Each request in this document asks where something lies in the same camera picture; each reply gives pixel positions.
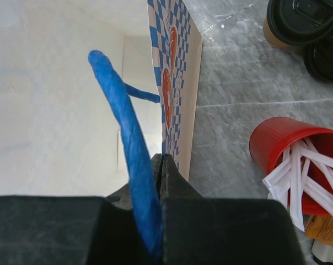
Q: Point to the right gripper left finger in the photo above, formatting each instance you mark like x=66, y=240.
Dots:
x=122, y=197

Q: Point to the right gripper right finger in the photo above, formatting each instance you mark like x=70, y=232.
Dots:
x=171, y=184

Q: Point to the paper takeout bag blue handles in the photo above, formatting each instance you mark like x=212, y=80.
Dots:
x=84, y=106

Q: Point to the red cup with stirrers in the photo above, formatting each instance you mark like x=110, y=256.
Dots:
x=297, y=159

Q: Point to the stack of black cup lids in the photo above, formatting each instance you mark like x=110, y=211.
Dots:
x=318, y=59

